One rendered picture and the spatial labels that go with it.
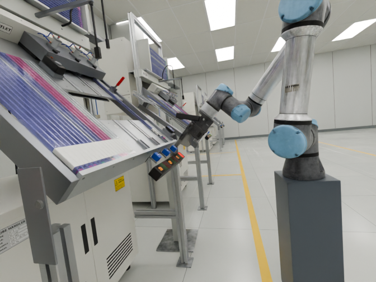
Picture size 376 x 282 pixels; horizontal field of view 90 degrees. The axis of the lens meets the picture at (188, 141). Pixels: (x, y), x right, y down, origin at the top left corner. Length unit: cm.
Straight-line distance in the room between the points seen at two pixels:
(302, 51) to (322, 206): 55
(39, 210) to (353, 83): 953
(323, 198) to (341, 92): 857
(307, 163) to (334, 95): 844
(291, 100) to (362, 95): 897
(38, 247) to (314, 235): 85
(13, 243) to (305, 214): 94
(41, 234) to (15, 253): 35
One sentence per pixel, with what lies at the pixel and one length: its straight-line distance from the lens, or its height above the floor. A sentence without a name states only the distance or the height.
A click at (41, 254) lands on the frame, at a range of 45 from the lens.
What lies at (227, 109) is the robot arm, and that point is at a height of 85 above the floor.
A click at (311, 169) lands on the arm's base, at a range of 85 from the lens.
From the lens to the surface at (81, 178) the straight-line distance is 43.
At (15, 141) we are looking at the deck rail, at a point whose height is 81.
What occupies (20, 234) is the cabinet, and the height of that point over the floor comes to 54.
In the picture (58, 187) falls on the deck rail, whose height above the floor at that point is 71.
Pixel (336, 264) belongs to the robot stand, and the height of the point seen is 23.
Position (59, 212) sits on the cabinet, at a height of 55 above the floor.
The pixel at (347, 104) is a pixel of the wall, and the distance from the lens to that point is 942.
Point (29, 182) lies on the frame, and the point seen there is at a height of 74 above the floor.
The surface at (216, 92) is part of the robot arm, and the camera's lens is 86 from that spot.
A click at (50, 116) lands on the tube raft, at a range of 59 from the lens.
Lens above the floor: 80
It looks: 5 degrees down
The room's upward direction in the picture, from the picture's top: 6 degrees counter-clockwise
